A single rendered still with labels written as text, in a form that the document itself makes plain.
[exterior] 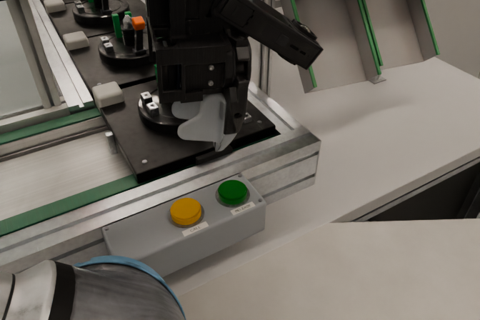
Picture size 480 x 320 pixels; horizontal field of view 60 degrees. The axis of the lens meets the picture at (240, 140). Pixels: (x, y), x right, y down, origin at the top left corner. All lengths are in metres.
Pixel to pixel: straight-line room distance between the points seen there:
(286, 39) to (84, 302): 0.26
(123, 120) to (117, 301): 0.44
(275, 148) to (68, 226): 0.32
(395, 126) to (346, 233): 0.32
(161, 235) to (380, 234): 0.34
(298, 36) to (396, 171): 0.48
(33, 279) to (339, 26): 0.65
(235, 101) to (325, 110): 0.58
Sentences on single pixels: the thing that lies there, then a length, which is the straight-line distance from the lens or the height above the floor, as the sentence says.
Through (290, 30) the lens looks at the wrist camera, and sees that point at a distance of 0.37.
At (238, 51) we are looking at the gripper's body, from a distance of 0.35.
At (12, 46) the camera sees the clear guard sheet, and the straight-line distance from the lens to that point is 0.77.
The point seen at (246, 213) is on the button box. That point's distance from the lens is 0.56.
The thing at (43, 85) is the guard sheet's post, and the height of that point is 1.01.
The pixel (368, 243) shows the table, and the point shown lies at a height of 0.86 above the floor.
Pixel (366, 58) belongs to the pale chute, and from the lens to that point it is 0.79.
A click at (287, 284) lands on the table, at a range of 0.61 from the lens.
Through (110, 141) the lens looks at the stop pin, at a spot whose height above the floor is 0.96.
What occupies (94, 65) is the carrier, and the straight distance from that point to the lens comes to 0.91.
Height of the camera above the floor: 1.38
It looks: 39 degrees down
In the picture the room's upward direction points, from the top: straight up
